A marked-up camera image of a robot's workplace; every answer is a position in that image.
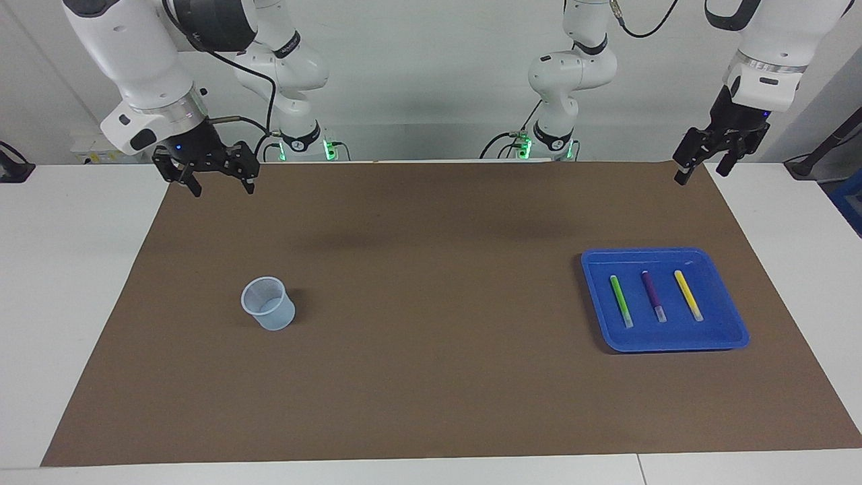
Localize black stand pole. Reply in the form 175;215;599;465
785;110;862;181

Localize brown table mat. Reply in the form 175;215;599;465
40;160;862;467

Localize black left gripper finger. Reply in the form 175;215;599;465
715;134;752;178
673;128;712;186

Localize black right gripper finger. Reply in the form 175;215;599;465
226;140;261;195
152;154;203;199

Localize black clamp base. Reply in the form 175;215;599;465
0;140;36;184

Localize white socket box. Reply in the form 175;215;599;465
71;131;129;165

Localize green pen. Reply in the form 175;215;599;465
609;274;635;330

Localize blue crate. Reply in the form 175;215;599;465
830;176;862;238

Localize yellow pen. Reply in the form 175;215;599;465
673;269;705;323

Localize clear plastic cup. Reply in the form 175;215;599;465
241;276;297;331

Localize purple pen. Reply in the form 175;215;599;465
640;270;668;323

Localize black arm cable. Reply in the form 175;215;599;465
162;0;278;161
609;0;681;39

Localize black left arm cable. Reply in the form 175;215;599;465
609;0;681;39

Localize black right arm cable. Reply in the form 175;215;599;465
162;0;278;161

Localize blue plastic tray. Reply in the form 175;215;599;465
581;247;750;354

